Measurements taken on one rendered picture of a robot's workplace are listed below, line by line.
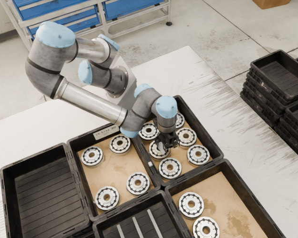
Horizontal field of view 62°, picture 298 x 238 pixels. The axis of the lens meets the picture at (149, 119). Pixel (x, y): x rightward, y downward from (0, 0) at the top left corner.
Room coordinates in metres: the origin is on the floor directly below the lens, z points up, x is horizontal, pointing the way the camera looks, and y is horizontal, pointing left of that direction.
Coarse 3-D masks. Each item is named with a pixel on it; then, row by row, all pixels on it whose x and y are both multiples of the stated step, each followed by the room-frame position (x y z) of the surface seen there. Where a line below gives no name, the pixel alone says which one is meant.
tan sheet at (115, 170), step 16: (96, 144) 0.64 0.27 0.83; (80, 160) 0.56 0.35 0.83; (112, 160) 0.54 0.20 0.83; (128, 160) 0.53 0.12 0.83; (96, 176) 0.47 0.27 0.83; (112, 176) 0.46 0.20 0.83; (128, 176) 0.45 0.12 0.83; (96, 192) 0.40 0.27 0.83; (128, 192) 0.38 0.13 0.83; (96, 208) 0.33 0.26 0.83
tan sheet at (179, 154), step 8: (152, 120) 0.75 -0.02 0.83; (144, 144) 0.61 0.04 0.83; (200, 144) 0.57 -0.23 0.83; (176, 152) 0.55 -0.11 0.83; (184, 152) 0.54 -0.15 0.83; (152, 160) 0.52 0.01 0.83; (184, 160) 0.50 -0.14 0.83; (168, 168) 0.47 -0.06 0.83; (184, 168) 0.46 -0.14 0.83; (192, 168) 0.46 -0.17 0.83
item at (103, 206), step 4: (104, 188) 0.40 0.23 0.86; (108, 188) 0.39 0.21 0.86; (112, 188) 0.39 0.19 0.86; (100, 192) 0.38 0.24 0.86; (104, 192) 0.38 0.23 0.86; (112, 192) 0.38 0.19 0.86; (116, 192) 0.37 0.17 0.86; (96, 196) 0.36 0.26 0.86; (100, 196) 0.36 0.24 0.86; (116, 196) 0.36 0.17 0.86; (96, 200) 0.35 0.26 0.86; (100, 200) 0.35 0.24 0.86; (112, 200) 0.34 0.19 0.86; (116, 200) 0.34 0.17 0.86; (96, 204) 0.33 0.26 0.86; (100, 204) 0.33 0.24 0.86; (104, 204) 0.33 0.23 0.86; (108, 204) 0.33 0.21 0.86; (112, 204) 0.32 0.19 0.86; (100, 208) 0.31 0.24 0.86; (104, 208) 0.31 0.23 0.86; (108, 208) 0.31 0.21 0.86
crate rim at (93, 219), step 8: (96, 128) 0.67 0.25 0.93; (80, 136) 0.63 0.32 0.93; (136, 144) 0.55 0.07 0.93; (72, 152) 0.56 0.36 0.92; (72, 160) 0.51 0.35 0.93; (144, 160) 0.47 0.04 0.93; (152, 176) 0.40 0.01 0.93; (80, 184) 0.40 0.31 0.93; (160, 184) 0.36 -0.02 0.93; (152, 192) 0.33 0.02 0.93; (136, 200) 0.31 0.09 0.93; (88, 208) 0.30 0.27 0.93; (112, 208) 0.29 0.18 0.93; (120, 208) 0.28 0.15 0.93; (96, 216) 0.26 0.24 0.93; (104, 216) 0.26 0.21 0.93
